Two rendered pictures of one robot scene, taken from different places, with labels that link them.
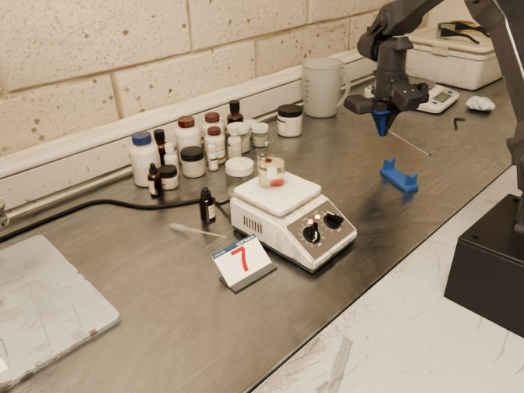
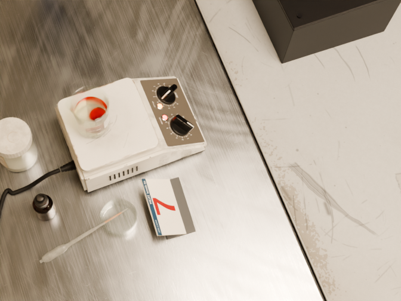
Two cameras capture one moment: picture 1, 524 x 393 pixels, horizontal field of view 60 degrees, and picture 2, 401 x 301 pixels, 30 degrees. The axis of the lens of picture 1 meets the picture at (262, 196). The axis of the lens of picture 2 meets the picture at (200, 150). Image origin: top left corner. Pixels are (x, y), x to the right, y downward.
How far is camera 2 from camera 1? 0.84 m
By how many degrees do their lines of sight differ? 57
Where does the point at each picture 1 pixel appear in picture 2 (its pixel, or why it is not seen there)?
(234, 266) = (170, 218)
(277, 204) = (142, 139)
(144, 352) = not seen: outside the picture
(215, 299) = (196, 253)
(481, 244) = (311, 20)
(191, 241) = (86, 246)
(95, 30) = not seen: outside the picture
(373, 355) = (315, 156)
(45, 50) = not seen: outside the picture
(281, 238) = (166, 157)
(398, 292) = (261, 94)
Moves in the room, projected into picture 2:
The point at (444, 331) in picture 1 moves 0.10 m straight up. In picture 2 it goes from (315, 90) to (329, 61)
